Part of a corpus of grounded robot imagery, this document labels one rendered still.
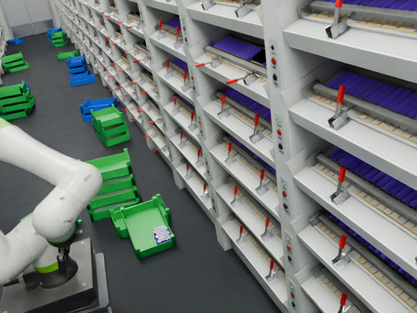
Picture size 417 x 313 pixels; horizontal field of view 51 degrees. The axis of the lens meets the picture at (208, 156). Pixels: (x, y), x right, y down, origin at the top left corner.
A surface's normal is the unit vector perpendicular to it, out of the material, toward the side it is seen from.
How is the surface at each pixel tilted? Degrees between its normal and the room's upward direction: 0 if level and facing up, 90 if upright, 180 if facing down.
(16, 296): 4
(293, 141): 90
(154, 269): 0
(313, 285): 20
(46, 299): 4
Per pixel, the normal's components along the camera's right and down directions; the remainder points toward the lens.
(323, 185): -0.45, -0.73
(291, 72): 0.37, 0.37
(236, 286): -0.15, -0.88
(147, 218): -0.03, -0.73
